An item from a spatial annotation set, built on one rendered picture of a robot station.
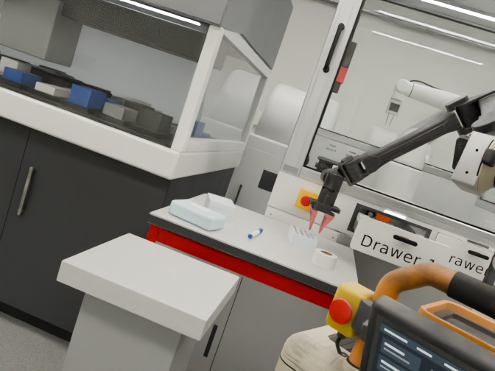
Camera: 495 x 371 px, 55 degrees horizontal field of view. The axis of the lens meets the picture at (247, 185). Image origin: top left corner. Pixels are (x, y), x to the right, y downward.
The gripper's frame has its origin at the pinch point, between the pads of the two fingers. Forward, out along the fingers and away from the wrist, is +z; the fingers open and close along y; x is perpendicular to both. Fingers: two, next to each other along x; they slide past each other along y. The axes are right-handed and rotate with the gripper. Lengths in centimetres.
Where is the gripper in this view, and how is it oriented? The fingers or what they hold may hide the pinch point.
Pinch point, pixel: (314, 229)
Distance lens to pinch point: 161.3
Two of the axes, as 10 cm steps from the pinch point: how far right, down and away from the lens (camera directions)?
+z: -3.3, 9.3, 1.5
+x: -0.3, 1.5, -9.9
